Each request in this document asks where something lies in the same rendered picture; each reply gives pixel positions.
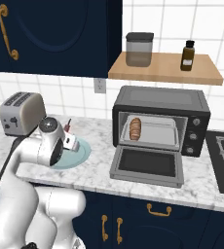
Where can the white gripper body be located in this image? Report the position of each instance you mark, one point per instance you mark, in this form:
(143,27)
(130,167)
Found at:
(71,141)

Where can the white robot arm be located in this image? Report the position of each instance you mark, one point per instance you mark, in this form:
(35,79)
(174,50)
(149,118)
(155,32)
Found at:
(23,197)

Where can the kebab skewer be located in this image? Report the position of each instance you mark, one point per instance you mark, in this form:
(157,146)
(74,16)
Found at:
(68,124)

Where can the silver toaster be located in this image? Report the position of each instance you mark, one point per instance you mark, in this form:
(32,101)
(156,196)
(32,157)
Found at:
(26,112)

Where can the baguette bread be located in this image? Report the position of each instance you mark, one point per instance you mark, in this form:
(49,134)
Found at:
(135,129)

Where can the toaster oven door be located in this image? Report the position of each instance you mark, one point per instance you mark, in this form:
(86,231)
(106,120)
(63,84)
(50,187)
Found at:
(148,163)

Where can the grey oven tray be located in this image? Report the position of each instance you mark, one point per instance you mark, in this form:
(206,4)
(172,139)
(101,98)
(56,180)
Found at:
(159,133)

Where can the black toaster oven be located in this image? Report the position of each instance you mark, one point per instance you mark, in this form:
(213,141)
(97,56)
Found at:
(162,99)

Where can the navy upper cabinet door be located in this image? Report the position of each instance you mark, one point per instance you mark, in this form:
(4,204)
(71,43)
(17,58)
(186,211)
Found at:
(52,35)

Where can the toaster oven knob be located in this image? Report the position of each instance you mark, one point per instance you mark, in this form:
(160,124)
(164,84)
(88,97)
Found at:
(189,149)
(196,122)
(193,136)

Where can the light blue plate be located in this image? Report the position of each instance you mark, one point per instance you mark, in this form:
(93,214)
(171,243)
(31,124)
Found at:
(80,154)

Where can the navy upper cabinet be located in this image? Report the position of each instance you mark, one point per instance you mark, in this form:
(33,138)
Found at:
(115,35)

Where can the navy cabinet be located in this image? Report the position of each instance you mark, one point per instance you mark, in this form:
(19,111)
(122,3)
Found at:
(192,230)
(115,35)

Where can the glass jar with black lid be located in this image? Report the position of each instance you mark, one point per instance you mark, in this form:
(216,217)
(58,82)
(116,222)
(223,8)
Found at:
(139,48)

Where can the brown bottle with black cap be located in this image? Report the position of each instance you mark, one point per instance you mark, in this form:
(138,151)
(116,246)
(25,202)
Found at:
(187,56)

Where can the black hob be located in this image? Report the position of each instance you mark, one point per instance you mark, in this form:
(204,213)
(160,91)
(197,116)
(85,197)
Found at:
(219,162)

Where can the navy lower cabinet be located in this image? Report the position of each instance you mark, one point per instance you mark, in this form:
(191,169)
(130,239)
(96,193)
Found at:
(192,230)

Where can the white wall outlet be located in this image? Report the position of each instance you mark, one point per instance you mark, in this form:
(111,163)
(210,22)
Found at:
(100,86)

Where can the wooden wall shelf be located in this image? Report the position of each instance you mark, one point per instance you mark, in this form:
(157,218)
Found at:
(166,69)

